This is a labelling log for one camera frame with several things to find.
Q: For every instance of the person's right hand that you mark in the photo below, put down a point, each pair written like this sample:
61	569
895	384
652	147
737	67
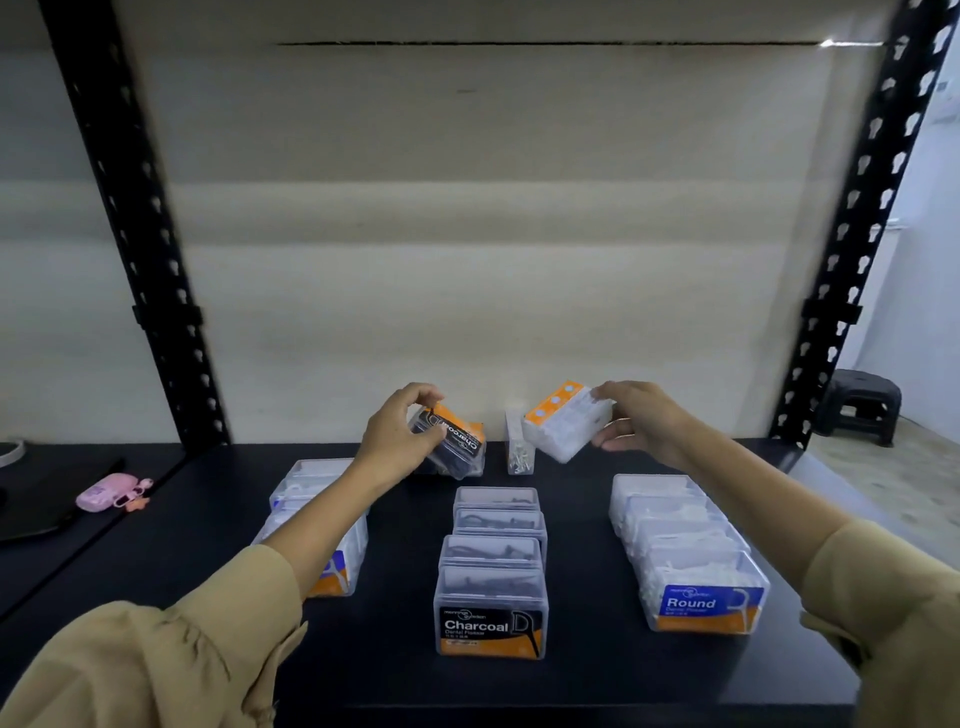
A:
651	424

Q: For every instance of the person's left hand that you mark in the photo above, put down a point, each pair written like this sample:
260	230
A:
386	439

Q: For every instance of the person's right thumb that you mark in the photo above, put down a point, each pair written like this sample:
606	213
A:
613	439

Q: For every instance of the person's left thumb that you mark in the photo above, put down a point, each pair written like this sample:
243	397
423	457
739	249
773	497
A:
424	446

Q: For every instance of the clear box of black flossers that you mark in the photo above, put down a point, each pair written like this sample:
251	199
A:
489	551
491	615
495	497
459	442
501	523

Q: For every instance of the clear box of white flossers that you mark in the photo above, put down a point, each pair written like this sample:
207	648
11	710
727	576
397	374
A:
705	596
654	491
697	540
321	467
346	559
679	514
300	487
564	427
289	506

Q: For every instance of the person's right forearm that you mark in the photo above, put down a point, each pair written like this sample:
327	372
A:
795	540

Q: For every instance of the person's left forearm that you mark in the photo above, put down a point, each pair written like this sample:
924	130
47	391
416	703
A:
247	592

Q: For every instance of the small clear bag of screws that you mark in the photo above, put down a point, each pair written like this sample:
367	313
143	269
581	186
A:
519	446

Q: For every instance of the black plastic stool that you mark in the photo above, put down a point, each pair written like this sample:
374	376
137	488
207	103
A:
859	403

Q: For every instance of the black perforated shelf upright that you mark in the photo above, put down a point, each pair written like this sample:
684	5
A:
855	240
139	225

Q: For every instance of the pink earbud case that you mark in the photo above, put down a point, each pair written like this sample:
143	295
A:
109	493

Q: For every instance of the black flat pad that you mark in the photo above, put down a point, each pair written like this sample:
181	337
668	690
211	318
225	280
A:
45	495

